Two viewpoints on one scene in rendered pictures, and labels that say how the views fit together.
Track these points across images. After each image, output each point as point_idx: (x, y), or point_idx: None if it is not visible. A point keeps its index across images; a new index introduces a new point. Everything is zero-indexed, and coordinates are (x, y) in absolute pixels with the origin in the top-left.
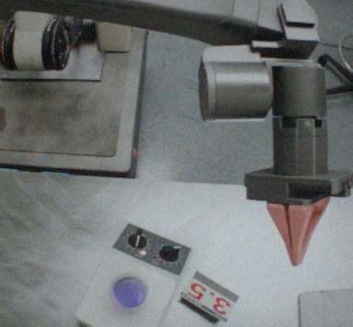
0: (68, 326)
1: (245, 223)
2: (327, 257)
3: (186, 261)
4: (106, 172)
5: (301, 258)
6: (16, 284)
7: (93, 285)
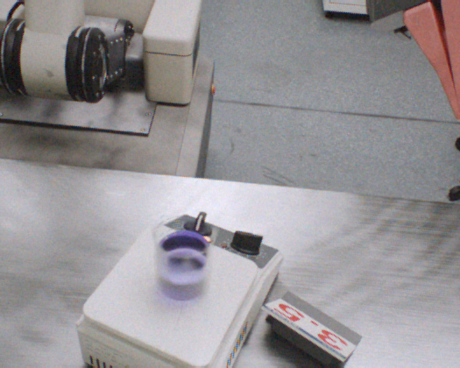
0: None
1: (359, 237)
2: None
3: (271, 258)
4: None
5: None
6: None
7: (122, 265)
